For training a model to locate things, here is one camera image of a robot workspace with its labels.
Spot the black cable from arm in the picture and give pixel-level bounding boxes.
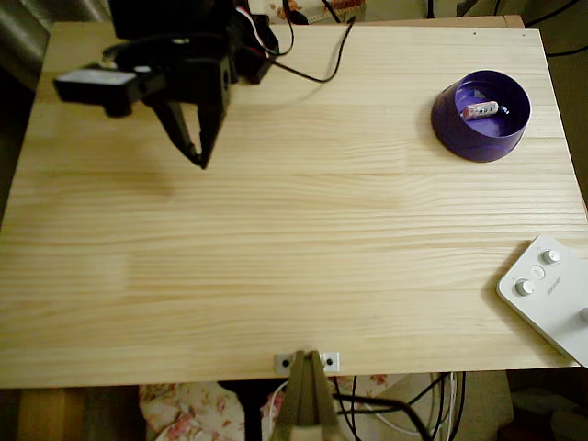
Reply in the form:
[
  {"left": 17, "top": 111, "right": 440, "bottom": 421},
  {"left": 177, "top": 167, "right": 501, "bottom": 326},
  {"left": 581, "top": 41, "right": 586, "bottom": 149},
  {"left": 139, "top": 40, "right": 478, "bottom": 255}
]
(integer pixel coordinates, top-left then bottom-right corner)
[{"left": 268, "top": 15, "right": 357, "bottom": 85}]

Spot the thin black wall cable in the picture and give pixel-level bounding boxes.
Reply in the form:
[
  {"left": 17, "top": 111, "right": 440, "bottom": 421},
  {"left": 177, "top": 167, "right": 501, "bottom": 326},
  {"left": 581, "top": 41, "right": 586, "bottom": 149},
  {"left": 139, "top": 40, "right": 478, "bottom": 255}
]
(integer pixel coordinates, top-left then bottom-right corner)
[{"left": 545, "top": 31, "right": 588, "bottom": 59}]

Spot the white cable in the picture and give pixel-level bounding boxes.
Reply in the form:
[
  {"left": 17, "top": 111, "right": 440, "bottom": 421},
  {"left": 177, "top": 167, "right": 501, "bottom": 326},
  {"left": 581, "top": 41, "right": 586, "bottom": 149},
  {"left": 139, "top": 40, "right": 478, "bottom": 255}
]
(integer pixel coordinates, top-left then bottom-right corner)
[{"left": 261, "top": 371, "right": 457, "bottom": 437}]

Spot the black stand pole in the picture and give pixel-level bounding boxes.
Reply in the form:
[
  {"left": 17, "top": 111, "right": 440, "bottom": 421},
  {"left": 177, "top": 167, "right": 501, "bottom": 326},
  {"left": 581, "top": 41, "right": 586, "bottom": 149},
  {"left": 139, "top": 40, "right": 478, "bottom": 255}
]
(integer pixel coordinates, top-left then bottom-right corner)
[{"left": 217, "top": 379, "right": 288, "bottom": 441}]

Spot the floral cloth under table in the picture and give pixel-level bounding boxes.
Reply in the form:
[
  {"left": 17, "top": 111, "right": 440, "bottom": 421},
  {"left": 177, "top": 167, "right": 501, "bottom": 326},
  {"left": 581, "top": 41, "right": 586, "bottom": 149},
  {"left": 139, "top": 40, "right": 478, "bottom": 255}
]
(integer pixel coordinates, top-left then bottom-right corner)
[{"left": 139, "top": 372, "right": 391, "bottom": 441}]

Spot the wooden table leg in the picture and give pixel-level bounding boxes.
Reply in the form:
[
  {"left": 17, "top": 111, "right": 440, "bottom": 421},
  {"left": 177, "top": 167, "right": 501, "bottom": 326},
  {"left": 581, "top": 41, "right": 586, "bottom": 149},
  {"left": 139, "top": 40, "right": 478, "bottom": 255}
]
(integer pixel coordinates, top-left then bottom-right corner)
[{"left": 17, "top": 388, "right": 85, "bottom": 441}]

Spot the white control box with knobs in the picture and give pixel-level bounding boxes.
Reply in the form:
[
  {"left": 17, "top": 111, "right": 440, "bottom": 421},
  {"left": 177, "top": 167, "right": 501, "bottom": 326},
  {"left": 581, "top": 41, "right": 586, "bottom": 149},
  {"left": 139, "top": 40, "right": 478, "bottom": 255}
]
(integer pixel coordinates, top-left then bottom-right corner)
[{"left": 495, "top": 234, "right": 588, "bottom": 368}]

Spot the purple bowl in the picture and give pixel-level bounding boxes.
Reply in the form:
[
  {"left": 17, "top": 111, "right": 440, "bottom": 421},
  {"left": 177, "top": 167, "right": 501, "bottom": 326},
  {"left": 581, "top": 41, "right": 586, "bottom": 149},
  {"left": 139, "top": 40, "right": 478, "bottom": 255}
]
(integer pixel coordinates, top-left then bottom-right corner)
[{"left": 430, "top": 69, "right": 533, "bottom": 164}]

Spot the white metal bracket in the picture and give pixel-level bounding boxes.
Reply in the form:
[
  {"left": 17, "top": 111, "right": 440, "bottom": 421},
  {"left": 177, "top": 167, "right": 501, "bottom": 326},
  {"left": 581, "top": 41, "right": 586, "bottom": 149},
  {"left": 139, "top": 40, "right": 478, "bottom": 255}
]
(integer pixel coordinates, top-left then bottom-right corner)
[{"left": 274, "top": 352, "right": 342, "bottom": 372}]

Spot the thick black cable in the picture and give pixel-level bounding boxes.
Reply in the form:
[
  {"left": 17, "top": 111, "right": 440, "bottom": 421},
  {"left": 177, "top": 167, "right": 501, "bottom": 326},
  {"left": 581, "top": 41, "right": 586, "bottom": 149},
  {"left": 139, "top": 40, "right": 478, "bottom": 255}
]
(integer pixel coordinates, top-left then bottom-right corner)
[{"left": 330, "top": 371, "right": 468, "bottom": 441}]

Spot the floral cloth behind table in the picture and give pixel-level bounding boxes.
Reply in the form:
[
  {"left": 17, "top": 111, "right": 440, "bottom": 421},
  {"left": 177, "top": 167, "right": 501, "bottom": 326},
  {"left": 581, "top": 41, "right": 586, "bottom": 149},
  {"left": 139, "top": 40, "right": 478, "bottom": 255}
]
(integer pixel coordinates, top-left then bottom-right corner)
[{"left": 268, "top": 0, "right": 370, "bottom": 25}]

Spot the grey curtain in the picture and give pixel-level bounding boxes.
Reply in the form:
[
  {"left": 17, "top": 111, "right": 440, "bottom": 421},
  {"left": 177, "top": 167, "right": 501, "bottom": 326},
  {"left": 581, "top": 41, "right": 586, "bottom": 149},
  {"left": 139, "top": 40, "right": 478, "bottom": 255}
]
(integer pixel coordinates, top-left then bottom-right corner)
[{"left": 0, "top": 0, "right": 114, "bottom": 91}]

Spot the candy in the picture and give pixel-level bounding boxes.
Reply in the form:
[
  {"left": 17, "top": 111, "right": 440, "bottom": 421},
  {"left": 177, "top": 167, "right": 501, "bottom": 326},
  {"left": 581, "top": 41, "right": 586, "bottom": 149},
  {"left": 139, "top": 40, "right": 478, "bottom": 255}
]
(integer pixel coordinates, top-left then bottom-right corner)
[{"left": 460, "top": 101, "right": 511, "bottom": 122}]

